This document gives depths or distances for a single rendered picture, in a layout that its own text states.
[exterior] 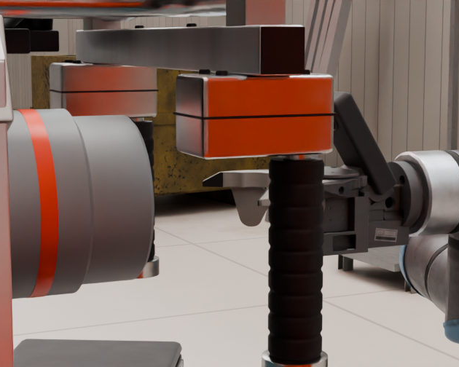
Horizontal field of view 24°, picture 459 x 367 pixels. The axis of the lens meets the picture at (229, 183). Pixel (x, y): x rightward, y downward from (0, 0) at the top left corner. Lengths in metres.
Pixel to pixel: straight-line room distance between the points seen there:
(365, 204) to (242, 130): 0.45
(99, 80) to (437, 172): 0.37
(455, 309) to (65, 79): 0.51
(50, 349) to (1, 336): 1.70
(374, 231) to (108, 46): 0.36
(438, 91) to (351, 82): 0.81
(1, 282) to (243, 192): 0.61
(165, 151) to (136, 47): 4.88
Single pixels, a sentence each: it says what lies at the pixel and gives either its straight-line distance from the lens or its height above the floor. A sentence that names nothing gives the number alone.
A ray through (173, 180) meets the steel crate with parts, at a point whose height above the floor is 0.21.
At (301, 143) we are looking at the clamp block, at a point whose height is 0.91.
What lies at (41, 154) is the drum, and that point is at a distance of 0.75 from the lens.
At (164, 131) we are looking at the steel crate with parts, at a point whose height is 0.48.
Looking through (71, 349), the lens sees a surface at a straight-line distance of 2.22.
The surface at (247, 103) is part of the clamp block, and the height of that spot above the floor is 0.93.
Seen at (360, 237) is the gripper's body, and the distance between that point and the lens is 1.08.
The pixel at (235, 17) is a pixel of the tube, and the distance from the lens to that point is 0.66.
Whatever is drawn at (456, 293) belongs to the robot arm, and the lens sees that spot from 1.19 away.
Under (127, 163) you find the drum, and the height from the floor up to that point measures 0.88.
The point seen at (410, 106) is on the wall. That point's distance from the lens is 5.61.
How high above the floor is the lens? 0.97
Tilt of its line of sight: 8 degrees down
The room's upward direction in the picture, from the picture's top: straight up
